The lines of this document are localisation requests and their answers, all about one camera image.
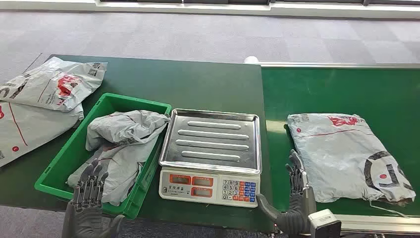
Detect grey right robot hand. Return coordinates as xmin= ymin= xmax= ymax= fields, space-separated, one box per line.
xmin=256 ymin=149 xmax=312 ymax=236

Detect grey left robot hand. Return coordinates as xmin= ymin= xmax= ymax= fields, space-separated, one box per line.
xmin=62 ymin=159 xmax=125 ymax=238

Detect grey courier package black letters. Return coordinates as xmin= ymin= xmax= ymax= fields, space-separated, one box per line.
xmin=286 ymin=113 xmax=417 ymax=218

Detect crumpled grey package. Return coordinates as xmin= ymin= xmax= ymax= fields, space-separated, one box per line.
xmin=67 ymin=138 xmax=156 ymax=207
xmin=85 ymin=110 xmax=171 ymax=152

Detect large grey package red line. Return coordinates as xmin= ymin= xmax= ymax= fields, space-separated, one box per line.
xmin=0 ymin=101 xmax=85 ymax=168

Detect green conveyor belt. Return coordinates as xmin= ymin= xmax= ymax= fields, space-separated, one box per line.
xmin=261 ymin=67 xmax=420 ymax=217

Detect grey package with QR codes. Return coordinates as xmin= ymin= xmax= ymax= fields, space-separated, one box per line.
xmin=0 ymin=57 xmax=108 ymax=113

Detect electronic scale with steel tray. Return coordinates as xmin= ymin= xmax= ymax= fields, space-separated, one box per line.
xmin=158 ymin=108 xmax=263 ymax=209

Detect green plastic bin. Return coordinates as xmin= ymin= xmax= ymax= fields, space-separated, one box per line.
xmin=34 ymin=92 xmax=172 ymax=220

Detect white window sill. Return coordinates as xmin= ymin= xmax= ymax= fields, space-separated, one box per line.
xmin=0 ymin=0 xmax=420 ymax=20

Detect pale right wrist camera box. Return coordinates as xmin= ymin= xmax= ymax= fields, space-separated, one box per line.
xmin=308 ymin=209 xmax=342 ymax=238

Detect silver conveyor side rail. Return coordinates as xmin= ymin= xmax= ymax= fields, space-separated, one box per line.
xmin=334 ymin=214 xmax=420 ymax=236
xmin=259 ymin=61 xmax=420 ymax=69

